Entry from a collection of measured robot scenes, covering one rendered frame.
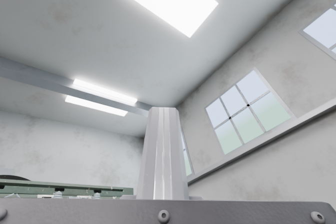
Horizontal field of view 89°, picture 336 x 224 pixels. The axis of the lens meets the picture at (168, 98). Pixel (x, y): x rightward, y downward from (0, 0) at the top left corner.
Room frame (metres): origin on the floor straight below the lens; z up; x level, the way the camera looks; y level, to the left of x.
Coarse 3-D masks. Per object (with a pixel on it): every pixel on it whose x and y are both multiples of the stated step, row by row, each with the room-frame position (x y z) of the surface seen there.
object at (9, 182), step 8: (0, 184) 0.78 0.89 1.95; (8, 184) 0.80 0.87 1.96; (16, 184) 0.83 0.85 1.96; (24, 184) 0.85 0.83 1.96; (32, 184) 0.88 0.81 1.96; (40, 184) 0.91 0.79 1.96; (48, 184) 0.94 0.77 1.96; (56, 184) 0.97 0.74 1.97; (64, 184) 1.01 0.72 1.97; (72, 184) 1.05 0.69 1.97; (80, 184) 1.09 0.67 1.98
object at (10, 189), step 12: (24, 180) 1.32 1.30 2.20; (0, 192) 1.22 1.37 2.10; (12, 192) 1.28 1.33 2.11; (24, 192) 1.34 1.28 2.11; (36, 192) 1.41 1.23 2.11; (48, 192) 1.48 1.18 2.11; (72, 192) 1.64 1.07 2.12; (84, 192) 1.73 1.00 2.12; (108, 192) 1.94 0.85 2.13; (120, 192) 2.07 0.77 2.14; (132, 192) 2.20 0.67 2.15
